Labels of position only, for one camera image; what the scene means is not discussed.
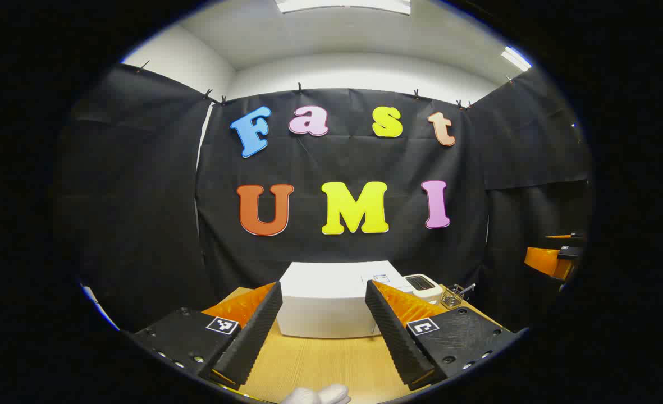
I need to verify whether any black backdrop cloth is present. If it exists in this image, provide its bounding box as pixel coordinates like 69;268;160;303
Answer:
56;62;593;332

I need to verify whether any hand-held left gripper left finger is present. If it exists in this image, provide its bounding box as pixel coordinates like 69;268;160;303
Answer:
131;281;283;391

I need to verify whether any ceiling light panel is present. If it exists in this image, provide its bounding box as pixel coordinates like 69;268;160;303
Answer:
275;0;411;15
501;47;532;72

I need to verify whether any wire mesh basket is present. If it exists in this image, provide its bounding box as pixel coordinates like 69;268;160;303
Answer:
441;285;464;310

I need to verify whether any white toaster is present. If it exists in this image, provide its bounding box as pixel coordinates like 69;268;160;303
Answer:
403;273;443;305

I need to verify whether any white microwave oven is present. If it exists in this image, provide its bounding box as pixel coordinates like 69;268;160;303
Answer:
277;260;413;339

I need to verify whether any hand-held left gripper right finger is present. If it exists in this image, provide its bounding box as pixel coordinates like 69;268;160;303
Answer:
365;279;520;392

